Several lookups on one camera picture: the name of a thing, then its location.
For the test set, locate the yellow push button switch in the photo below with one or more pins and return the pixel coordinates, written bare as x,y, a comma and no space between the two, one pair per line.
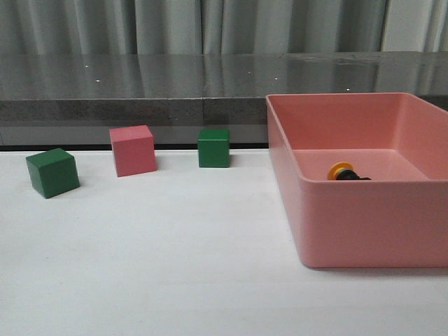
344,171

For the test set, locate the green cube near bin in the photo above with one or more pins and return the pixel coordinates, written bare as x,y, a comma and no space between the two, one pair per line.
213,147

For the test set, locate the pink wooden cube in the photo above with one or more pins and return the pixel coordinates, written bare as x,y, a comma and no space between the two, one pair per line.
133,150

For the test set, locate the green cube far left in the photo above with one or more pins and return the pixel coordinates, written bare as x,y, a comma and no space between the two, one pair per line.
53,172

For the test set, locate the pink plastic bin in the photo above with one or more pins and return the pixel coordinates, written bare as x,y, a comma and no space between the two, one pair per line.
398,218

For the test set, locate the grey stone ledge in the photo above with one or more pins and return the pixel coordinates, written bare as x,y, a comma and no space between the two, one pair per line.
73,101

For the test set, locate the grey curtain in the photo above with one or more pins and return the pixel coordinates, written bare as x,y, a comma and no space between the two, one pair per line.
221,27

